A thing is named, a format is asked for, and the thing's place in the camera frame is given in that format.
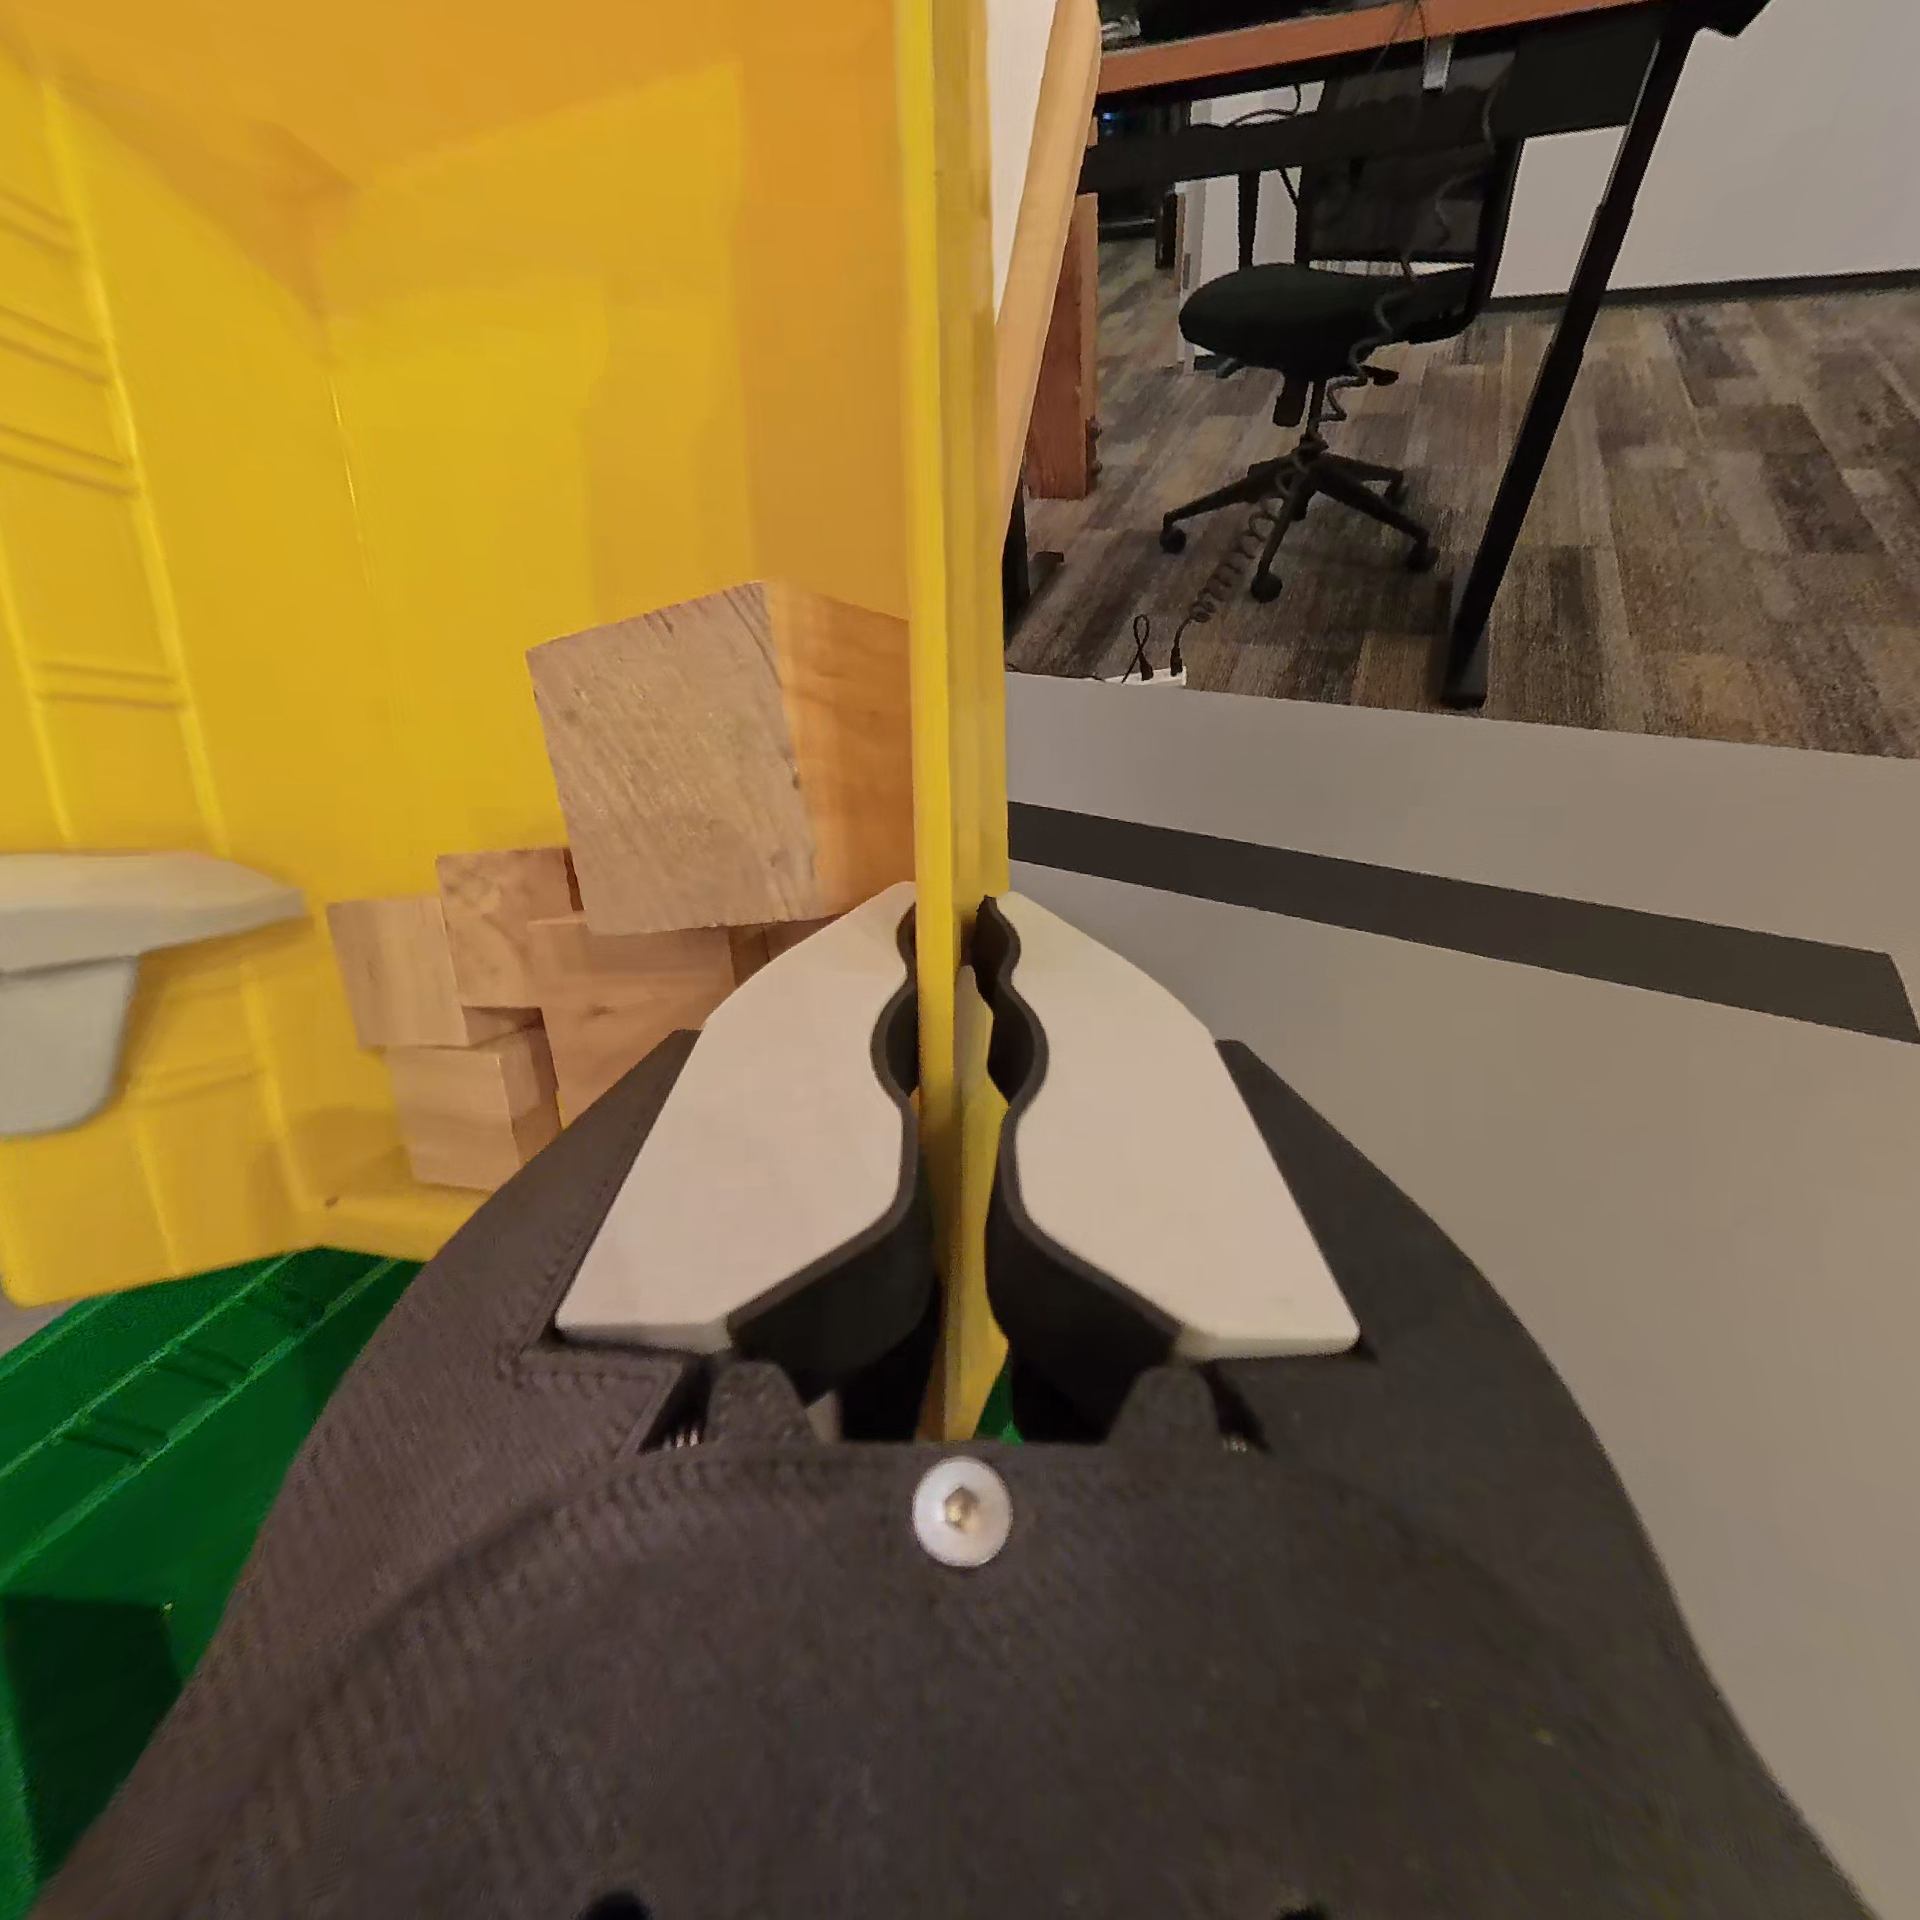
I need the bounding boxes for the black office chair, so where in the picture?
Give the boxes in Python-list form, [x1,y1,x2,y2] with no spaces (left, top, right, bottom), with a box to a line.
[1158,65,1519,606]

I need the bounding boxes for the green plastic box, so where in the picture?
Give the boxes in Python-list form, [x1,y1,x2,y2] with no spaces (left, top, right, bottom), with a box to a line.
[0,1242,441,1920]

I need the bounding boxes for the yellow plastic box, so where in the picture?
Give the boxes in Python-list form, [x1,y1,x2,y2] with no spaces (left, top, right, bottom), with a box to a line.
[0,0,1010,1444]

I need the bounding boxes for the black tape strip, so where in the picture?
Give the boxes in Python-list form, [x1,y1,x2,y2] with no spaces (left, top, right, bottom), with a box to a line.
[1009,800,1920,1048]

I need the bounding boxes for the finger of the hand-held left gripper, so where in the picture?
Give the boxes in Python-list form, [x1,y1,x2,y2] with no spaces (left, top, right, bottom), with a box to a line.
[0,848,311,1136]

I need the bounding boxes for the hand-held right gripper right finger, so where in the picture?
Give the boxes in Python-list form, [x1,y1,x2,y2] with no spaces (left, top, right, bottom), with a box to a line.
[972,896,1361,1444]

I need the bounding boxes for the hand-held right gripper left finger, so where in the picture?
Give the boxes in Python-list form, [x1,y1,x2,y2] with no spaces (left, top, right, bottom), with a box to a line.
[555,883,934,1409]

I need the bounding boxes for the brown desk with black frame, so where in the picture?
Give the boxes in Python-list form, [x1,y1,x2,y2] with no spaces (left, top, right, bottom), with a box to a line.
[1084,0,1775,710]

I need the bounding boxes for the black coiled cable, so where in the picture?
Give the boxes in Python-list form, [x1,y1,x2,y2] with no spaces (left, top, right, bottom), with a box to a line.
[1126,323,1390,683]

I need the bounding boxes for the light wooden table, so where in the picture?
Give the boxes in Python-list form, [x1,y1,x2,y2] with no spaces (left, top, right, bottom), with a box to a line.
[990,0,1107,506]

